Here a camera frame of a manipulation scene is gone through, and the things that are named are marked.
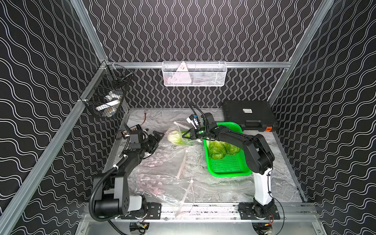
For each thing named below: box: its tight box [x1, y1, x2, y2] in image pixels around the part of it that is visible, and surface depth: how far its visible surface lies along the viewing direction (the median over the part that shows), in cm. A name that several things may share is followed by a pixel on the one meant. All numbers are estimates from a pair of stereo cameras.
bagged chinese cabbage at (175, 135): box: [166, 121, 204, 147], surface depth 91 cm
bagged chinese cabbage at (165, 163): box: [139, 146, 187, 181], surface depth 91 cm
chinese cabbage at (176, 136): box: [167, 130, 195, 146], surface depth 90 cm
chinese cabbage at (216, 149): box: [206, 140, 227, 160], surface depth 90 cm
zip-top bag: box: [127, 157, 193, 218], surface depth 83 cm
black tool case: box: [222, 100, 279, 132], surface depth 112 cm
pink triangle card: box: [173, 61, 192, 85], surface depth 92 cm
